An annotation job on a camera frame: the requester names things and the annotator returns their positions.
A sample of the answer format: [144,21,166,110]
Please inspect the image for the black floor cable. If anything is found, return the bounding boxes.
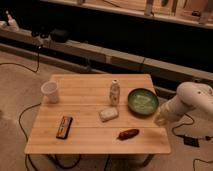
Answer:
[18,102,42,171]

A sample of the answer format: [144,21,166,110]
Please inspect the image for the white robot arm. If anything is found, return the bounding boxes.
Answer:
[154,82,213,126]

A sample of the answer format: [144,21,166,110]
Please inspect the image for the white spray bottle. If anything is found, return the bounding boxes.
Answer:
[6,12,19,31]

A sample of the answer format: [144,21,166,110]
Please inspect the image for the black device on ledge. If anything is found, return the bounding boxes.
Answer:
[50,29,69,43]

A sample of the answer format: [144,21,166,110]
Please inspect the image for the brown black rectangular block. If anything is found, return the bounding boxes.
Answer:
[56,116,73,139]

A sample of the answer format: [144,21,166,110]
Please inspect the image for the wooden table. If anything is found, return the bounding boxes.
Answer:
[25,74,171,154]

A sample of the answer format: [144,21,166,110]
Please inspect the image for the black power adapter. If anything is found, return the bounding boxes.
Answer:
[183,137,199,147]

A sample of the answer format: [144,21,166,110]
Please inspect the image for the white sponge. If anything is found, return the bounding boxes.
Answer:
[99,107,119,122]

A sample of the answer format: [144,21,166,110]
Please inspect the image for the green bowl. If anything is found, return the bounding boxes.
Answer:
[128,88,159,116]

